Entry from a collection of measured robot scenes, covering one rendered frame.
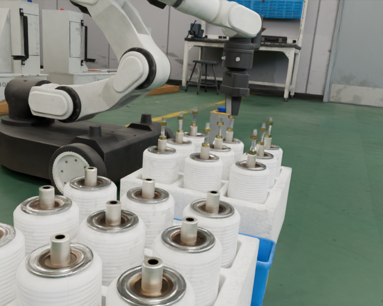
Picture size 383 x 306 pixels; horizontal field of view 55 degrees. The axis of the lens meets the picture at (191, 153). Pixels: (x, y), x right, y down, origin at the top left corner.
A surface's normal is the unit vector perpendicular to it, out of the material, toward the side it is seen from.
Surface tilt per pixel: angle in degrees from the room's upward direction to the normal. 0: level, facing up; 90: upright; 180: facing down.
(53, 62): 90
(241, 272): 0
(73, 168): 90
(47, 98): 90
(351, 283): 0
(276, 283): 0
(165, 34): 90
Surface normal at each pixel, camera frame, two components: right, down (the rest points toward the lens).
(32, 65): 0.92, 0.17
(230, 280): 0.07, -0.96
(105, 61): -0.38, 0.21
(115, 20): -0.18, 0.58
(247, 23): 0.43, 0.26
